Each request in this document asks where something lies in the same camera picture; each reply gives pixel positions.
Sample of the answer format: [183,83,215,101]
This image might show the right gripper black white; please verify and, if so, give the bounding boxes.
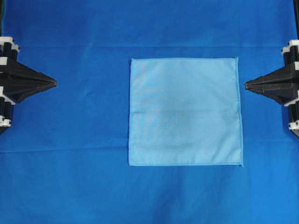
[244,40,299,138]

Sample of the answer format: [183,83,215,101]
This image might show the dark blue table cloth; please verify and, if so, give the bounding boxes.
[0,0,299,224]

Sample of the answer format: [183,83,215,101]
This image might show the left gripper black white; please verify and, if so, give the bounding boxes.
[0,36,57,134]

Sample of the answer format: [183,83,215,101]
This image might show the light blue towel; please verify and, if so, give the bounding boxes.
[128,57,243,166]

